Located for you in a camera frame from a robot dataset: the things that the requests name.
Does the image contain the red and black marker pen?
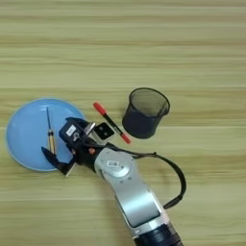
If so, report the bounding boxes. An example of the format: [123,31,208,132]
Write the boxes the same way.
[92,101,133,145]

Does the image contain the black box with white label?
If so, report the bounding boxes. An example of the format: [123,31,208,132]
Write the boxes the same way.
[59,121,86,144]

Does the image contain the small black white square box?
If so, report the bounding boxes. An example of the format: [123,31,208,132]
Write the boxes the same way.
[94,121,115,141]

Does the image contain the black mesh pen cup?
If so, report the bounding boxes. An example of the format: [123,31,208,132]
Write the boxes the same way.
[121,86,171,140]

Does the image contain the round blue plate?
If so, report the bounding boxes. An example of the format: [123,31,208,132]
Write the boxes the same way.
[5,97,86,173]

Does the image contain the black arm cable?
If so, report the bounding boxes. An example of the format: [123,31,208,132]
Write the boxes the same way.
[109,143,187,210]

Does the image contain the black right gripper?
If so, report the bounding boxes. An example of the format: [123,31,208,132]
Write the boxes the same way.
[40,116,111,177]

